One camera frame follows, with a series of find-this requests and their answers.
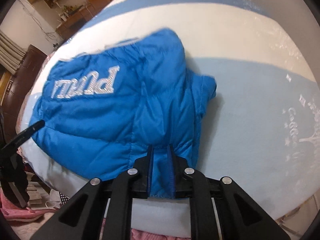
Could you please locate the grey roman blind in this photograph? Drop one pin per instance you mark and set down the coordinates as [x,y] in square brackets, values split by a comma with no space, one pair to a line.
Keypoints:
[11,54]

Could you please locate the blue and white bed sheet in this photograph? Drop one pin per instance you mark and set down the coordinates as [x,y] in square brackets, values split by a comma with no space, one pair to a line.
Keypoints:
[262,129]

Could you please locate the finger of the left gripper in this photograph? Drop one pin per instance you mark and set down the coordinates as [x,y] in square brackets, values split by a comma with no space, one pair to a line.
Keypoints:
[29,132]

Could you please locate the blue puffer jacket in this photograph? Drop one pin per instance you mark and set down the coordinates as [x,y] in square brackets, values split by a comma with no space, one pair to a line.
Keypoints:
[103,111]

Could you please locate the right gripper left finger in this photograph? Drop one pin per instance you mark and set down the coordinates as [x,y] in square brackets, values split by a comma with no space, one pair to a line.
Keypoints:
[102,209]

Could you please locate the dark wooden headboard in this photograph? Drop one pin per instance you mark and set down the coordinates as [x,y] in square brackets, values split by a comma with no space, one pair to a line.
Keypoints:
[18,87]

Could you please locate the wooden desk with clutter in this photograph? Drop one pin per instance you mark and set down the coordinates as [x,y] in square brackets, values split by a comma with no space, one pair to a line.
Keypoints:
[76,21]

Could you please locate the pink clothing on floor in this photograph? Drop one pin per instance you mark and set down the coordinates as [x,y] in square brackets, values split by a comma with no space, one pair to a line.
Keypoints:
[12,213]

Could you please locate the pink floral satin quilt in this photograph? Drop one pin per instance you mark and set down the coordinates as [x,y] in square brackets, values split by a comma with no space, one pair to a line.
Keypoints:
[25,100]

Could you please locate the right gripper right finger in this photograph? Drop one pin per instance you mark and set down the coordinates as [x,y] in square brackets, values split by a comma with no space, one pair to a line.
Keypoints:
[221,209]

